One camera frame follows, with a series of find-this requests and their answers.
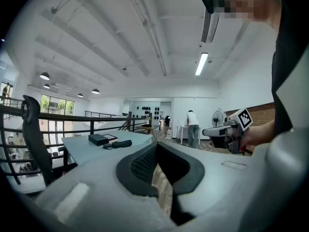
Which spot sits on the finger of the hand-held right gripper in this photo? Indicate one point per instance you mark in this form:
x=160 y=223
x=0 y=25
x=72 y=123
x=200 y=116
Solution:
x=219 y=131

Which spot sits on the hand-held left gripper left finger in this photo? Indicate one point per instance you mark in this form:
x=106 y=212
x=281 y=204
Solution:
x=103 y=190

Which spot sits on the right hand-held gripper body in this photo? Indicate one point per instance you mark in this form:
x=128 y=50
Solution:
x=243 y=120

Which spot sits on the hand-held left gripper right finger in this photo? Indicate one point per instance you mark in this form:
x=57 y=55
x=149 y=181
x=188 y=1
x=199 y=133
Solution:
x=217 y=178

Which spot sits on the black umbrella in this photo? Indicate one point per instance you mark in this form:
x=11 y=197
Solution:
x=120 y=144

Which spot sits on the person's right forearm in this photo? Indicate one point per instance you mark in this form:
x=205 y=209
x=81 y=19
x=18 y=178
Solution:
x=263 y=132

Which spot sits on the person's right hand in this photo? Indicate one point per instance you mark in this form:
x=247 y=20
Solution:
x=246 y=140

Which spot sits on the white standing fan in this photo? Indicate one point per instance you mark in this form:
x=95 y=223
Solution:
x=218 y=118

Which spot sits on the small white table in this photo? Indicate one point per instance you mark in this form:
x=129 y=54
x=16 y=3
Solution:
x=183 y=127

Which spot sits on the light blue table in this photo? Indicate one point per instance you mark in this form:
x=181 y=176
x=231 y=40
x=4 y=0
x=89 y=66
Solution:
x=82 y=149

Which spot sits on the dark teal box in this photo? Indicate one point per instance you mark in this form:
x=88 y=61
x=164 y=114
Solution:
x=97 y=139

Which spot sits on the red book white cover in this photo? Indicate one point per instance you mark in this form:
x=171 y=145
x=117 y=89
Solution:
x=112 y=138

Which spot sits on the person's black shirt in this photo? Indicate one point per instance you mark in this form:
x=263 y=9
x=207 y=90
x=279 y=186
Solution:
x=285 y=69

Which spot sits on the ceiling tube light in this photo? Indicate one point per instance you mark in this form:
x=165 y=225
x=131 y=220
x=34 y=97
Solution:
x=201 y=64

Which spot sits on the wooden side table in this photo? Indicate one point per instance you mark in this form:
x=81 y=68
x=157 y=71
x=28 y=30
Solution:
x=148 y=128

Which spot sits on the black bag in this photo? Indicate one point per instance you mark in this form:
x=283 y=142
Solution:
x=146 y=125

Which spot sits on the black metal railing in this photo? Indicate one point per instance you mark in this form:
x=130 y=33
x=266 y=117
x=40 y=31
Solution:
x=72 y=118

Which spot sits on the black office chair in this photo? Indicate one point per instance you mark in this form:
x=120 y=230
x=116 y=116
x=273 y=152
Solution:
x=36 y=134

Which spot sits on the ceiling air vent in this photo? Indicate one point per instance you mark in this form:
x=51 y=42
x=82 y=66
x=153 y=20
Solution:
x=206 y=25

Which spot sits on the person's head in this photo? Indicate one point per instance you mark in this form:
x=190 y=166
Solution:
x=263 y=6

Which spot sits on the group of black wall caps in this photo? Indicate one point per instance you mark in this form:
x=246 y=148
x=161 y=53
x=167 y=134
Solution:
x=146 y=108

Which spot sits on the black head-worn camera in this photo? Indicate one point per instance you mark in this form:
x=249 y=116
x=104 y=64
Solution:
x=209 y=1

